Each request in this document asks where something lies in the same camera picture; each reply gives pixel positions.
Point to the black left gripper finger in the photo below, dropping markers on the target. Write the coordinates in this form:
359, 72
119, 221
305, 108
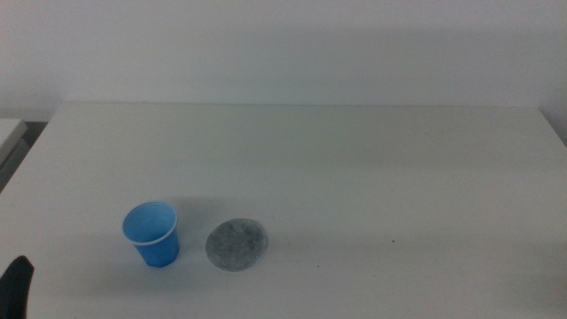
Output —
15, 288

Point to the blue plastic cup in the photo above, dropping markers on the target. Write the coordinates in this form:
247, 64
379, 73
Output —
153, 235

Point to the round grey cup mat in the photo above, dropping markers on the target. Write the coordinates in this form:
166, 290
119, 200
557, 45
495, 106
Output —
236, 244

